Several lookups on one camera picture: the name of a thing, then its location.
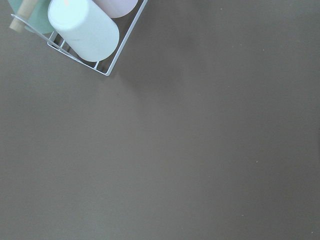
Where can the pink plastic cup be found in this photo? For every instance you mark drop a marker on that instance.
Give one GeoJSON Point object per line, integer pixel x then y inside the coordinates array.
{"type": "Point", "coordinates": [116, 8]}

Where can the white plastic cup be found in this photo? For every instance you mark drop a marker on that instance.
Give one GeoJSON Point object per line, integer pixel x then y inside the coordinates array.
{"type": "Point", "coordinates": [86, 28]}

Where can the green plastic cup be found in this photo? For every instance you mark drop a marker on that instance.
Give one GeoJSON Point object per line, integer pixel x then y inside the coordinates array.
{"type": "Point", "coordinates": [39, 17]}

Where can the white wire cup rack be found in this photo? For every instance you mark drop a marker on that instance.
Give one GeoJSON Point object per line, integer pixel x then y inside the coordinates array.
{"type": "Point", "coordinates": [105, 66]}

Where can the wooden rack handle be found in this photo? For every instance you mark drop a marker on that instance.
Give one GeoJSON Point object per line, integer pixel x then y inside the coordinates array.
{"type": "Point", "coordinates": [23, 14]}

